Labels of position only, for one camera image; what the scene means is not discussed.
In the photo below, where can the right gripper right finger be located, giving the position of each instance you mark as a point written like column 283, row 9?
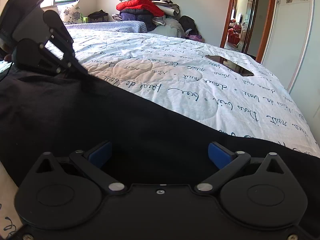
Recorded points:
column 260, row 192

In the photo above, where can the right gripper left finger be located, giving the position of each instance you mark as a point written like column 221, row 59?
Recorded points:
column 58, row 193

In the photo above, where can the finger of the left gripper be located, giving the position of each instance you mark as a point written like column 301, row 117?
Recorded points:
column 59, row 34
column 35, row 57

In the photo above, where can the black pants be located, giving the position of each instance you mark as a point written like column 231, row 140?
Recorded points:
column 151, row 145

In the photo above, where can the person's left hand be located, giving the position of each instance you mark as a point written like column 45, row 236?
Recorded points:
column 8, row 57

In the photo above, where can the floral pillow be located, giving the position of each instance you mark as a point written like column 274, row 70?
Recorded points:
column 70, row 13

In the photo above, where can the black bag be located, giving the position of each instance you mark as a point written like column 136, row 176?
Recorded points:
column 98, row 16

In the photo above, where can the blue knitted blanket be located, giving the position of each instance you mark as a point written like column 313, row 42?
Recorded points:
column 122, row 26

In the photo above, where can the pile of clothes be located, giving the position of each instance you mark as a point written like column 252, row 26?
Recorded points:
column 161, row 17

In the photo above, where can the white quilt with script print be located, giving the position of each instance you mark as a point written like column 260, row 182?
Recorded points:
column 175, row 74

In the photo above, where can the black smartphone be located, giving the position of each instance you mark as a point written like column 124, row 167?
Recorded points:
column 221, row 61

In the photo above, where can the white wardrobe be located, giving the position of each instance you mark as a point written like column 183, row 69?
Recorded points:
column 292, row 55

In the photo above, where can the wooden door frame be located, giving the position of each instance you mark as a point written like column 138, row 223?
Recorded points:
column 247, row 26

